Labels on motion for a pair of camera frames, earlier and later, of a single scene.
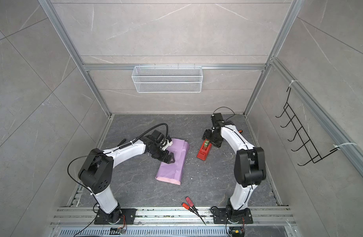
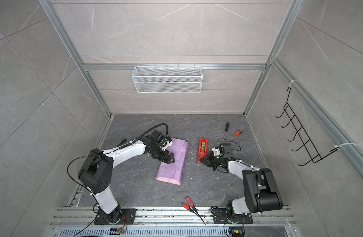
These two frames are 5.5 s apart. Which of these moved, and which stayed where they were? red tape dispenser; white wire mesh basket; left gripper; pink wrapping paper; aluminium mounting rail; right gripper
Moved: red tape dispenser; right gripper
Stayed: left gripper; pink wrapping paper; aluminium mounting rail; white wire mesh basket
